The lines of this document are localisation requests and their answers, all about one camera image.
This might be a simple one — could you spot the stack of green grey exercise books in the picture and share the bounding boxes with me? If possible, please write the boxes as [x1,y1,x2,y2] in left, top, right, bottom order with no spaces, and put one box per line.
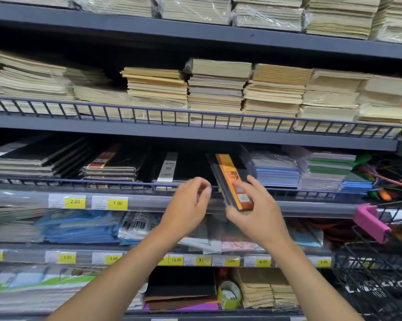
[298,150,357,192]

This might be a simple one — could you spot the stacks of beige exercise books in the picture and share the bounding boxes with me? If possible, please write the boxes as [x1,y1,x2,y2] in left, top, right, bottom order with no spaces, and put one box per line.
[0,0,402,137]

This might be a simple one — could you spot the person's right hand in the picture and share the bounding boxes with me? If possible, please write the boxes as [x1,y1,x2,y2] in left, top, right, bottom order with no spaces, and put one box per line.
[225,175,294,255]

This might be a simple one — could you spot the person's right forearm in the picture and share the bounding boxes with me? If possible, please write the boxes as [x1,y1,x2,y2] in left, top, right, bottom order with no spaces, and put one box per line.
[271,243,364,321]

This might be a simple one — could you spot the pastel wrapped paper packs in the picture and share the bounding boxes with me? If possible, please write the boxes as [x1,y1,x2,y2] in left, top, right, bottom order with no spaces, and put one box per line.
[180,217,324,255]

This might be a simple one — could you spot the stack of dark coloured paper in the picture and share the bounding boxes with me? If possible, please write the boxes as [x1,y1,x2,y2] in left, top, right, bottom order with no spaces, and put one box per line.
[143,267,220,312]

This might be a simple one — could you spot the clear tape roll pack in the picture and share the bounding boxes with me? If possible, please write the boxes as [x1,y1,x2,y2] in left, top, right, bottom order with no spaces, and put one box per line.
[216,280,243,311]

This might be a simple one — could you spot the black wire shopping cart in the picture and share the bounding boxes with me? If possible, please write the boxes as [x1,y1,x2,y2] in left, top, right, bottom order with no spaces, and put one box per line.
[333,200,402,321]

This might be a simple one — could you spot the blue wrapped folder packs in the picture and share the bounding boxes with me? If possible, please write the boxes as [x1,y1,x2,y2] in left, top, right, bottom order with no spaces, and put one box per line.
[37,210,125,244]

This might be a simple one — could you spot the notebooks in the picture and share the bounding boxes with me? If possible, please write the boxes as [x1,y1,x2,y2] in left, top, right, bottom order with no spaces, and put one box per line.
[0,165,88,175]

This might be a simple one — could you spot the black notebook orange band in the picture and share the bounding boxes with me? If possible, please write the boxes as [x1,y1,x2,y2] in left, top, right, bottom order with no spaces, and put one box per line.
[206,145,258,213]
[84,176,137,182]
[82,172,137,178]
[80,167,137,173]
[82,143,148,173]

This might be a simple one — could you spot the bundle of orange jump ropes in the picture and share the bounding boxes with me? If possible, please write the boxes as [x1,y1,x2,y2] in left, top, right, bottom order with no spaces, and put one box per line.
[354,153,402,201]

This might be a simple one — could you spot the stack of kraft paper packs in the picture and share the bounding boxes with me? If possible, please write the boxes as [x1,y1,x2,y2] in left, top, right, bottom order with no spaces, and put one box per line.
[233,267,299,310]

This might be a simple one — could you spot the person's left forearm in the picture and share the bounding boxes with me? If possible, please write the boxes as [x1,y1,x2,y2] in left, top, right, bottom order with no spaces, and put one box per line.
[47,232,176,321]

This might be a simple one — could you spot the grey metal store shelving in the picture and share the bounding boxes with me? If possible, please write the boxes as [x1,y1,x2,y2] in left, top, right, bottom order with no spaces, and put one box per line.
[0,0,402,321]

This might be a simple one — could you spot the black notebook white band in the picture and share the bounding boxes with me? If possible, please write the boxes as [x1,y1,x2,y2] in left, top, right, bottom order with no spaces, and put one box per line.
[0,135,88,168]
[0,170,85,179]
[0,160,89,171]
[150,151,208,184]

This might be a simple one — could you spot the row of yellow price labels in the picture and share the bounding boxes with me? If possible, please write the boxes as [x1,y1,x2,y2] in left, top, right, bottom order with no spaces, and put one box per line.
[0,193,332,268]

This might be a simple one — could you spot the person's left hand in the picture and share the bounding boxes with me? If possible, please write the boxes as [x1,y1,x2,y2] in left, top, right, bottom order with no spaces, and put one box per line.
[159,177,212,250]

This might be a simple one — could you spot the stack of pale grey workbooks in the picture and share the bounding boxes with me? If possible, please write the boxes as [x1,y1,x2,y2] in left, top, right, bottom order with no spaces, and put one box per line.
[0,207,44,243]

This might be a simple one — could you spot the clear wrapped barcode paper pack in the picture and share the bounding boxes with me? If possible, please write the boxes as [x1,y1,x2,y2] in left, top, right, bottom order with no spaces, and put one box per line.
[118,210,161,246]

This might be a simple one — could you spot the stack of green white workbooks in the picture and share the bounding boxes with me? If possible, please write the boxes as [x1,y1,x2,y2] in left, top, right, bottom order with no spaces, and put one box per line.
[0,267,148,315]

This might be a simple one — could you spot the stack of blue exercise books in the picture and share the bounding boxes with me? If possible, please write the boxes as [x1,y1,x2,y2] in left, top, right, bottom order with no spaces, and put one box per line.
[251,156,301,188]
[338,172,374,194]

